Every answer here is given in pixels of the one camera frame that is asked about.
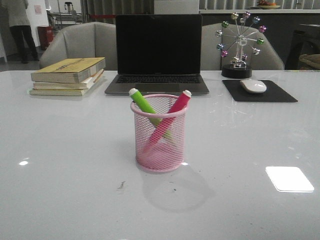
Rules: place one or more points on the red bin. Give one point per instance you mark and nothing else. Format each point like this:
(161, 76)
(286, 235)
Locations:
(46, 36)

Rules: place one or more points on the grey armchair left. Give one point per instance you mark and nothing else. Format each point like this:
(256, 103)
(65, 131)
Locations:
(86, 40)

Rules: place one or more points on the green marker pen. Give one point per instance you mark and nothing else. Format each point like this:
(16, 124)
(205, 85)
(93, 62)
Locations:
(144, 106)

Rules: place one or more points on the white computer mouse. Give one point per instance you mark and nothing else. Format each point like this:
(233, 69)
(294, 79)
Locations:
(253, 86)

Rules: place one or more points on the pink marker pen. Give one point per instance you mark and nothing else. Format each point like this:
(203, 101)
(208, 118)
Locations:
(162, 130)

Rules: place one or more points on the middle cream book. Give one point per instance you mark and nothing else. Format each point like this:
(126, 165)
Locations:
(84, 85)

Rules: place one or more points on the fruit bowl on counter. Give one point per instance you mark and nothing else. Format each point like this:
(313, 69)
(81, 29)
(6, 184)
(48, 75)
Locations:
(267, 5)

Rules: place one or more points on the grey open laptop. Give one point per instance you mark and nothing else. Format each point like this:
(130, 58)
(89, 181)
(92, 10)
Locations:
(158, 54)

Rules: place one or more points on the grey armchair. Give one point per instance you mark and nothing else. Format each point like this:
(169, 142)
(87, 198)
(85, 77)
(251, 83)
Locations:
(210, 58)
(86, 40)

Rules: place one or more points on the ferris wheel desk ornament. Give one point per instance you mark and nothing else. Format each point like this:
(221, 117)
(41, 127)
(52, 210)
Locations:
(240, 36)

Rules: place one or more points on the bottom pale green book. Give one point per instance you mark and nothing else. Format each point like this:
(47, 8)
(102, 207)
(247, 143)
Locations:
(58, 92)

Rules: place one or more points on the person standing in background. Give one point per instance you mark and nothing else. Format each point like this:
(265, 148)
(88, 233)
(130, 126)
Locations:
(20, 28)

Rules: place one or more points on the top yellow book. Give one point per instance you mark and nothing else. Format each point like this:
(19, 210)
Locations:
(70, 70)

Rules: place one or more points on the grey armchair right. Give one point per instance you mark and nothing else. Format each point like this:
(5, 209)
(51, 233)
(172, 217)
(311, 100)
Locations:
(210, 58)

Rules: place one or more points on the black mouse pad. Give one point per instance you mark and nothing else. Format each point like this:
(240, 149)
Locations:
(273, 93)

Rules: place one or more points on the pink mesh pen holder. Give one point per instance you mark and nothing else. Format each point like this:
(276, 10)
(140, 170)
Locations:
(165, 156)

